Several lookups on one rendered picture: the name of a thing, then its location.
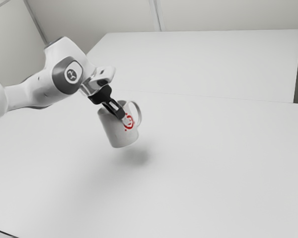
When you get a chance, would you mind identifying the white mug with red print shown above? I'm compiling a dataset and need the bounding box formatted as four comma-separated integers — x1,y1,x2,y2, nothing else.
97,100,142,149

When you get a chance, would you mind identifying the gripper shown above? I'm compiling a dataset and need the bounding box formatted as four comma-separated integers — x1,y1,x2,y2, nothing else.
87,85,132,126

